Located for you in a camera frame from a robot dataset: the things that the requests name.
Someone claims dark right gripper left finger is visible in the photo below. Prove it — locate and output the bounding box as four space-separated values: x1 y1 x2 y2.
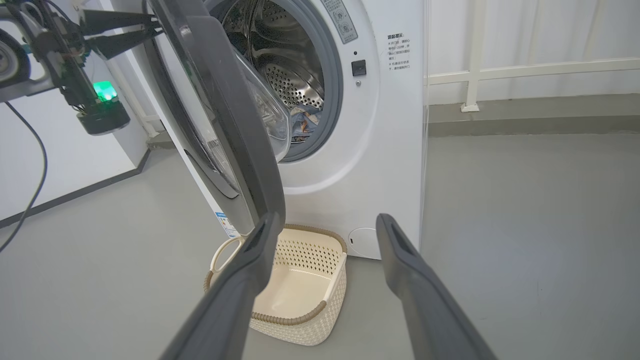
159 212 283 360

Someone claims perforated stainless steel drum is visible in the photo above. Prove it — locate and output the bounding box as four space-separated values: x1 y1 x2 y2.
220 0 326 146

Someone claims thin black cable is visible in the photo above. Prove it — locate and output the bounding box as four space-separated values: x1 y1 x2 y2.
0 102 48 253

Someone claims round black glass washer door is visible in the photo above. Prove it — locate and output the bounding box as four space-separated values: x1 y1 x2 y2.
142 0 292 238

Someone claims blue energy label sticker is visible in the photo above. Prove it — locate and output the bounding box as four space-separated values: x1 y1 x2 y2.
215 211 240 238

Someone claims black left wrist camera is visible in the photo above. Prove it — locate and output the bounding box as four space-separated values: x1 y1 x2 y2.
76 99 131 136

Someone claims round white filter cover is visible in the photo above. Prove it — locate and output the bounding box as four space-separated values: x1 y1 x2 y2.
348 227 381 260

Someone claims grey warning label sticker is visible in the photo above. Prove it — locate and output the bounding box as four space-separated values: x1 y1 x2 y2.
320 0 359 45

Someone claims black text instruction sticker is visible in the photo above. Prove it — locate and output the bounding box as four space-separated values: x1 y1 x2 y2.
386 32 412 72

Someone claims blue cartoon print garment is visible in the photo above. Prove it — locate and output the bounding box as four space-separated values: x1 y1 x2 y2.
290 105 322 144

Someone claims cream perforated plastic laundry basket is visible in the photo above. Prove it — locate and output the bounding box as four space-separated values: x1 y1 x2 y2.
204 224 348 347

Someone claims white metal railing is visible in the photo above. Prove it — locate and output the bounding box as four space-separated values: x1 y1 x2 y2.
102 55 163 140
427 0 640 113

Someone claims white front-load washing machine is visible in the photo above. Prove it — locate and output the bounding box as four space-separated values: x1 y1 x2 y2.
145 0 431 261

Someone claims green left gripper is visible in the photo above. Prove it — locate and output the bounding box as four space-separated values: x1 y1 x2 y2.
20 0 165 112

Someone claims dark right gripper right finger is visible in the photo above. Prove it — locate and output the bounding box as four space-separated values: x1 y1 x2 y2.
375 213 499 360

